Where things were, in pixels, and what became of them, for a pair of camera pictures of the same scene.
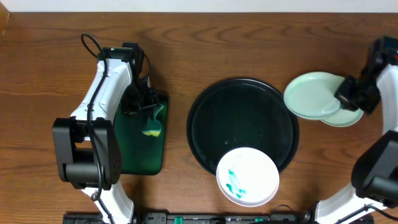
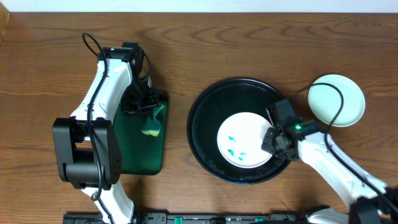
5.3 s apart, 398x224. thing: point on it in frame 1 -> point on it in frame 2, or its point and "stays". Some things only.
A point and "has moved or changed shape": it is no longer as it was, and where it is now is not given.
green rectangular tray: x=142 y=154 stays
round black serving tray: x=237 y=113 stays
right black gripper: x=341 y=93 -> x=267 y=144
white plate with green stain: x=247 y=177 -> x=240 y=138
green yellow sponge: x=153 y=126 stays
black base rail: x=195 y=218 stays
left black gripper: x=144 y=107 stays
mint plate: x=311 y=95 has moved or changed shape
